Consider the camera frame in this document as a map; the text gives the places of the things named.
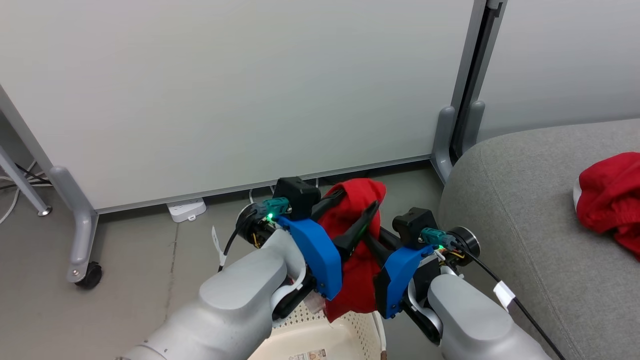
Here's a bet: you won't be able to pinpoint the grey fabric sofa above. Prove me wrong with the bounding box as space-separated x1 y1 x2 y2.
438 118 640 360

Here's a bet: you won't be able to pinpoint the grey board leg with caster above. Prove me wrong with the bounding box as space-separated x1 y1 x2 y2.
48 165 104 290

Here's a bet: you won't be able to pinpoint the grey narrow partition leg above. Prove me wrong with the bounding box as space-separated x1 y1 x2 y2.
462 100 486 154

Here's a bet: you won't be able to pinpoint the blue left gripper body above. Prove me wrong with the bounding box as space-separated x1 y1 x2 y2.
276 216 344 302

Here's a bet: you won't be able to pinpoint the teal left camera connector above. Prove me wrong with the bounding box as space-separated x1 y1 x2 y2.
262 197 292 216

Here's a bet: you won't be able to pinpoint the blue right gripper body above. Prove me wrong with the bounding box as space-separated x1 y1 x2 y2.
373 244 436 320

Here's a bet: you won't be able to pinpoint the red jersey with number three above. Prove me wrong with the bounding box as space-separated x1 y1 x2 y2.
573 152 640 262

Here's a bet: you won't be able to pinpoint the white power strip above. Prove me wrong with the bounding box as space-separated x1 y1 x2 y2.
167 198 207 223

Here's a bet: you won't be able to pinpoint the teal camera connector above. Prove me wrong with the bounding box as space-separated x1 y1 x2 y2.
262 197 292 216
420 227 450 249

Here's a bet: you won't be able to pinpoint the large white partition board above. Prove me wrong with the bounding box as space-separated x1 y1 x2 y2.
0 0 488 215

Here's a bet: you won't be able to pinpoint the grey board leg without caster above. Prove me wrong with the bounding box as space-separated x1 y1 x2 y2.
430 105 457 184

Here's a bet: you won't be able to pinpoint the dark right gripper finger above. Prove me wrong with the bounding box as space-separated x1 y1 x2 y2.
361 233 389 269
377 226 404 249

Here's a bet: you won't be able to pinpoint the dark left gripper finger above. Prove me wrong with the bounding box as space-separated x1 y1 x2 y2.
332 200 380 261
310 188 347 221

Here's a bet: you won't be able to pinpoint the white floor cables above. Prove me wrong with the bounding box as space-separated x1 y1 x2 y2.
0 160 40 226

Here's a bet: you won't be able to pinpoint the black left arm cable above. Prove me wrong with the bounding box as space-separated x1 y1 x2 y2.
210 210 261 274

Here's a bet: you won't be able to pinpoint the plain red garment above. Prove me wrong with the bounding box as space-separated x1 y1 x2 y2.
317 178 387 324

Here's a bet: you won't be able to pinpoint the narrow white partition board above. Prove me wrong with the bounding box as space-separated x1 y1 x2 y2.
475 0 640 142

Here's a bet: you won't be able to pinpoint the black floor cables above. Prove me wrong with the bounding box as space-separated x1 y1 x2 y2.
0 163 52 191

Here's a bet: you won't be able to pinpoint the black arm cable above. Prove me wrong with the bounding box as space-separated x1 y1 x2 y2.
210 210 261 274
460 249 567 360

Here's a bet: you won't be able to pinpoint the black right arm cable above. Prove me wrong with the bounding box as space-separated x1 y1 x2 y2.
460 249 567 360

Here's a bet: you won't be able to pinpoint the teal right camera connector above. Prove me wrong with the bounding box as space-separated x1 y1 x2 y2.
420 227 450 249

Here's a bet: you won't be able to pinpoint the grey metal table leg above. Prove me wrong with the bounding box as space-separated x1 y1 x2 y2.
0 144 53 217

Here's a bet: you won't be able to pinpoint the beige plastic laundry basket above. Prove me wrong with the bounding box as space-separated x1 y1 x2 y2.
247 299 389 360

